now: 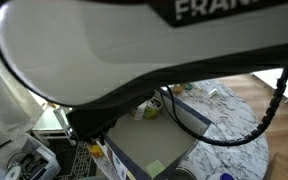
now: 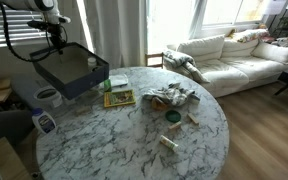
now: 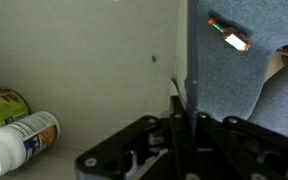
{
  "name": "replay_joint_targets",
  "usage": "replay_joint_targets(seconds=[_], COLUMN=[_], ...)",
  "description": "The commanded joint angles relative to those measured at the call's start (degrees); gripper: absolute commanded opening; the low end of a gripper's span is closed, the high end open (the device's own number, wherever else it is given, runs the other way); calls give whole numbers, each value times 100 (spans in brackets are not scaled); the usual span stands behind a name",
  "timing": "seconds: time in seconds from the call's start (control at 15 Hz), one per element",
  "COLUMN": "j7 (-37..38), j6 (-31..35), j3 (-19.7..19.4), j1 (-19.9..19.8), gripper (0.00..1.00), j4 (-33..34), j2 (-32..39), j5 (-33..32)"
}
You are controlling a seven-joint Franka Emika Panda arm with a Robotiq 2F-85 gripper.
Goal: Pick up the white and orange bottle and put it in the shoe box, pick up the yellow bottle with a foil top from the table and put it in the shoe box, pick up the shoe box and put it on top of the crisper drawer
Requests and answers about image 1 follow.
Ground brown cardboard box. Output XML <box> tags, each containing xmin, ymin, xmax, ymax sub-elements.
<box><xmin>267</xmin><ymin>152</ymin><xmax>288</xmax><ymax>180</ymax></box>

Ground dark blue shoe box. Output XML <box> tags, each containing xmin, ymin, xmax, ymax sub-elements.
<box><xmin>95</xmin><ymin>86</ymin><xmax>213</xmax><ymax>180</ymax></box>

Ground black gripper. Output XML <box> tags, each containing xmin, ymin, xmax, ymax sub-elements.
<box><xmin>66</xmin><ymin>96</ymin><xmax>142</xmax><ymax>141</ymax></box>

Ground orange brown wooden piece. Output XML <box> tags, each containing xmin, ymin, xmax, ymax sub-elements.
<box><xmin>172</xmin><ymin>83</ymin><xmax>185</xmax><ymax>94</ymax></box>

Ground white curtain sheet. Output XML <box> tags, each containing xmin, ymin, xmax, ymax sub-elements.
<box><xmin>0</xmin><ymin>36</ymin><xmax>45</xmax><ymax>154</ymax></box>

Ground clear storage bin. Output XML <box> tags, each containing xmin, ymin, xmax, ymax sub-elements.
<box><xmin>0</xmin><ymin>133</ymin><xmax>62</xmax><ymax>180</ymax></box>

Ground white green tube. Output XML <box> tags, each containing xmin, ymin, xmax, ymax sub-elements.
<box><xmin>207</xmin><ymin>88</ymin><xmax>218</xmax><ymax>98</ymax></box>

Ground green sticky note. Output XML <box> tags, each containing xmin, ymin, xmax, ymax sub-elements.
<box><xmin>144</xmin><ymin>159</ymin><xmax>167</xmax><ymax>178</ymax></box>

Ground white wooden chair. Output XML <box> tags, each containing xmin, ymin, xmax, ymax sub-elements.
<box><xmin>32</xmin><ymin>104</ymin><xmax>77</xmax><ymax>147</ymax></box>

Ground patterned dark rug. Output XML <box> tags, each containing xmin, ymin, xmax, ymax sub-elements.
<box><xmin>55</xmin><ymin>139</ymin><xmax>98</xmax><ymax>180</ymax></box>

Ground white paper roll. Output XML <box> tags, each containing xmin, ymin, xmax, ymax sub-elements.
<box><xmin>5</xmin><ymin>165</ymin><xmax>22</xmax><ymax>180</ymax></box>

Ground blue white bottle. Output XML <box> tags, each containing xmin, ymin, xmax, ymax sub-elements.
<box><xmin>219</xmin><ymin>172</ymin><xmax>236</xmax><ymax>180</ymax></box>

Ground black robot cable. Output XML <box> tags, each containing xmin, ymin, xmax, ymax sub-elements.
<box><xmin>159</xmin><ymin>66</ymin><xmax>288</xmax><ymax>148</ymax></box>

